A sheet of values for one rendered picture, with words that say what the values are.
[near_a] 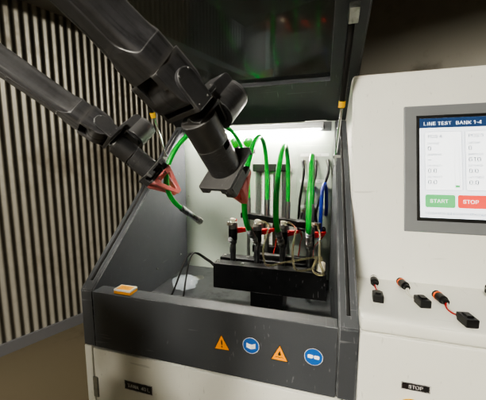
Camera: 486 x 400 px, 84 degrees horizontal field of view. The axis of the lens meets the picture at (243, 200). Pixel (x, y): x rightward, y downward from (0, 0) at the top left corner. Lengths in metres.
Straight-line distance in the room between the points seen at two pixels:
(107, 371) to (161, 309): 0.27
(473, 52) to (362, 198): 2.49
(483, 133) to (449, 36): 2.35
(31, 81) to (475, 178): 1.08
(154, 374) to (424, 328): 0.63
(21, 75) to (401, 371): 0.99
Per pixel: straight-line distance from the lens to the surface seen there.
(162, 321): 0.76
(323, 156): 1.09
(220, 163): 0.44
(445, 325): 0.68
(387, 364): 0.69
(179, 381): 0.83
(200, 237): 1.25
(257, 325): 0.67
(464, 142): 0.94
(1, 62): 0.81
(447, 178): 0.90
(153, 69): 0.38
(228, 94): 0.46
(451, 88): 0.99
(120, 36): 0.38
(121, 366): 0.91
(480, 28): 3.26
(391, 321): 0.65
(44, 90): 0.79
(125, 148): 0.76
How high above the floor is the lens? 1.28
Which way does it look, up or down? 7 degrees down
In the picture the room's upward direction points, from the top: straight up
